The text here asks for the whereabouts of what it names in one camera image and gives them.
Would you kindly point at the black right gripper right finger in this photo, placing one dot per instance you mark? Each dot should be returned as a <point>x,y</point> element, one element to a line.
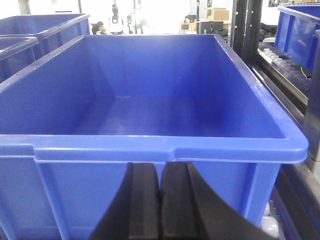
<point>192,210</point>

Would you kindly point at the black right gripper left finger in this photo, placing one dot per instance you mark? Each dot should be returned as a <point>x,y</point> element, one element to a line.
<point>134,213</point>

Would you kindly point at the blue target bin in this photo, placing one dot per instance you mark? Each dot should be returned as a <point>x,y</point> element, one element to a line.
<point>71,121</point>

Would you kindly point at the roller track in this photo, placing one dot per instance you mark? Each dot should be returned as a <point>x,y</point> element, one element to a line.
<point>297,75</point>

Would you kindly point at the person in background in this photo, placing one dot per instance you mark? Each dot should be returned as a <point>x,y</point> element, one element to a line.
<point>98,28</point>

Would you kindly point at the cardboard boxes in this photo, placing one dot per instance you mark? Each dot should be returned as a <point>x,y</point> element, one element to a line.
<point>216,19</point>

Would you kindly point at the blue bin back left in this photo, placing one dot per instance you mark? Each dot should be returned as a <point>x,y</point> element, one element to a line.
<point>51,30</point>

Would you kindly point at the blue bin left neighbour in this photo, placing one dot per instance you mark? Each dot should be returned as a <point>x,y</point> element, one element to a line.
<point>16,53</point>

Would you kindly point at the blue bin neighbour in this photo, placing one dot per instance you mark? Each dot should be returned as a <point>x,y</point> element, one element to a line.
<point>16,53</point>
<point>295,36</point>

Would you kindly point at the blue bin right neighbour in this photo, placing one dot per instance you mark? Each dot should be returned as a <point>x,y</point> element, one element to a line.
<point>295,36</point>

